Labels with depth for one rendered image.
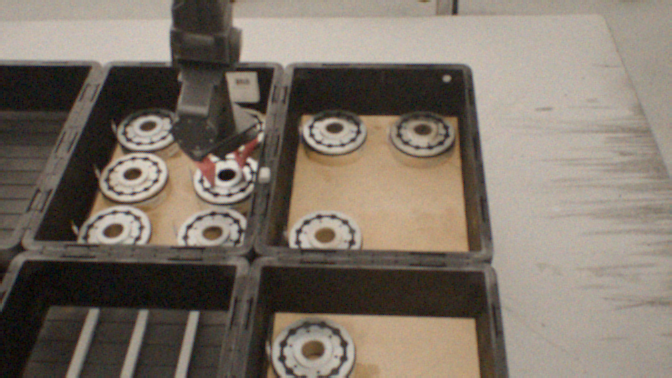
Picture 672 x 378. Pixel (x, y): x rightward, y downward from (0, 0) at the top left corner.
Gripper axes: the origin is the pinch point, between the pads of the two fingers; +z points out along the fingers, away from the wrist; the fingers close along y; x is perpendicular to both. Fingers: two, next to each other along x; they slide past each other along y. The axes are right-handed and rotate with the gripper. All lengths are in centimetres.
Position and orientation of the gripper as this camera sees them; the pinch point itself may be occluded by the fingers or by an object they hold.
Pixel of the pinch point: (225, 172)
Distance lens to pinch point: 109.0
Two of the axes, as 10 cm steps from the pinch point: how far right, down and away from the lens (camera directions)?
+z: 0.3, 6.6, 7.5
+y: 7.5, -5.1, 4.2
